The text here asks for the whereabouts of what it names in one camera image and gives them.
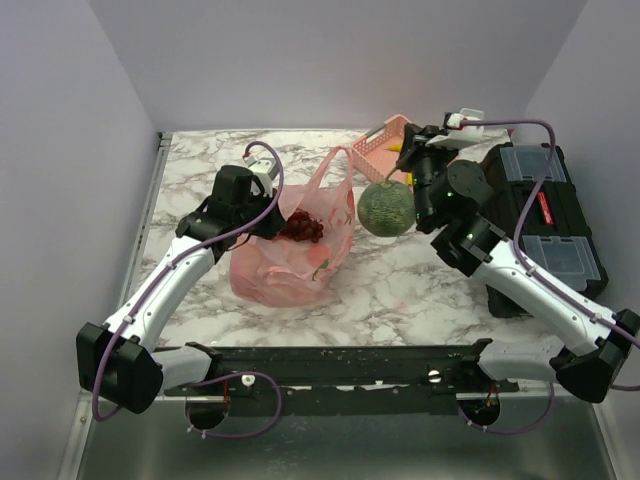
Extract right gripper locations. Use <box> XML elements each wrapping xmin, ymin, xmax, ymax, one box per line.
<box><xmin>394</xmin><ymin>122</ymin><xmax>461</xmax><ymax>227</ymax></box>

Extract green fake melon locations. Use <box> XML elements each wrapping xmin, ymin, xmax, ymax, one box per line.
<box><xmin>356</xmin><ymin>168</ymin><xmax>416</xmax><ymax>238</ymax></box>

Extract dark red fake grapes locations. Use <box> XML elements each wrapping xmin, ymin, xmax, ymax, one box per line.
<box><xmin>280</xmin><ymin>210</ymin><xmax>324</xmax><ymax>243</ymax></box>

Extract pink plastic bag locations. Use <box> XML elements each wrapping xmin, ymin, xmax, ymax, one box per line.
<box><xmin>229</xmin><ymin>146</ymin><xmax>356</xmax><ymax>308</ymax></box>

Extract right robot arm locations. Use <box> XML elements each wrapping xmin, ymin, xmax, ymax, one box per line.
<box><xmin>396</xmin><ymin>113</ymin><xmax>639</xmax><ymax>403</ymax></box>

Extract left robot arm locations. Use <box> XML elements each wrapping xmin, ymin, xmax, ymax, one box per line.
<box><xmin>76</xmin><ymin>159</ymin><xmax>285</xmax><ymax>414</ymax></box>

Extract pink perforated plastic basket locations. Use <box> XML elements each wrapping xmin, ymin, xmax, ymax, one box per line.
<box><xmin>352</xmin><ymin>114</ymin><xmax>410</xmax><ymax>183</ymax></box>

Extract black plastic toolbox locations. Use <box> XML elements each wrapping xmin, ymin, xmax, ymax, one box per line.
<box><xmin>480</xmin><ymin>142</ymin><xmax>609</xmax><ymax>300</ymax></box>

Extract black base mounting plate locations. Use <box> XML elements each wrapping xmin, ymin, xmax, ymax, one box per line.
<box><xmin>166</xmin><ymin>340</ymin><xmax>518</xmax><ymax>416</ymax></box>

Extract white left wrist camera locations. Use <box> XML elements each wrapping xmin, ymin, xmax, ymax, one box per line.
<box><xmin>244</xmin><ymin>155</ymin><xmax>279</xmax><ymax>192</ymax></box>

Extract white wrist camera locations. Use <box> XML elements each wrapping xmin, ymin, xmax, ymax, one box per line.
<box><xmin>244</xmin><ymin>155</ymin><xmax>279</xmax><ymax>192</ymax></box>
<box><xmin>426</xmin><ymin>108</ymin><xmax>485</xmax><ymax>150</ymax></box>

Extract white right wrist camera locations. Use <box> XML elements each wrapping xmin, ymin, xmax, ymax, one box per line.
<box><xmin>426</xmin><ymin>108</ymin><xmax>485</xmax><ymax>150</ymax></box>

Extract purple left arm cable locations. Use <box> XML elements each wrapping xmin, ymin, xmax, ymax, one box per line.
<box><xmin>92</xmin><ymin>142</ymin><xmax>286</xmax><ymax>440</ymax></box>

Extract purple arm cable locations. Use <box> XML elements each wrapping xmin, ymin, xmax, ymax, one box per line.
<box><xmin>459</xmin><ymin>118</ymin><xmax>640</xmax><ymax>435</ymax></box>
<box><xmin>92</xmin><ymin>142</ymin><xmax>286</xmax><ymax>440</ymax></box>

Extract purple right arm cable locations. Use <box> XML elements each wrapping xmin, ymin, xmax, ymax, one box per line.
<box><xmin>459</xmin><ymin>118</ymin><xmax>640</xmax><ymax>435</ymax></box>

